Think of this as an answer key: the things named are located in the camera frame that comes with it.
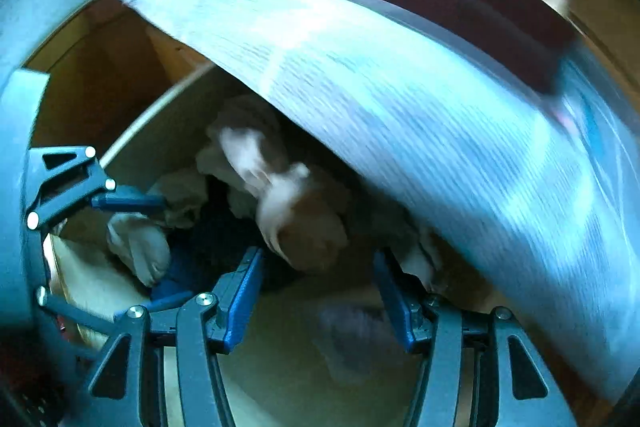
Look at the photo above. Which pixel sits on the blue checked cloth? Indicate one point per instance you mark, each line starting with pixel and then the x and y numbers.
pixel 400 117

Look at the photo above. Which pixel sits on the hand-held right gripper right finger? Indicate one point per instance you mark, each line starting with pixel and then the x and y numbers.
pixel 395 302

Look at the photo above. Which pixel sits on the pink white sock bundle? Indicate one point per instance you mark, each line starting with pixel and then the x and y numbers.
pixel 260 177

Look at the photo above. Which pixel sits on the tan soft cloth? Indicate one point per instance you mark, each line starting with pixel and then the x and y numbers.
pixel 315 232

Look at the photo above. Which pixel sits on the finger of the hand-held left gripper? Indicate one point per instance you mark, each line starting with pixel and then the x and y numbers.
pixel 165 294
pixel 130 201

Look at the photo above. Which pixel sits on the pile of soft clothing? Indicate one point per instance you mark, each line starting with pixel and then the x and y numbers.
pixel 210 227

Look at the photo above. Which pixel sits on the wooden cabinet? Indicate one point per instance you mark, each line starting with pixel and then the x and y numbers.
pixel 75 72

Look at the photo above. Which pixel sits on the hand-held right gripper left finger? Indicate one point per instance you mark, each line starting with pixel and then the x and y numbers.
pixel 240 297

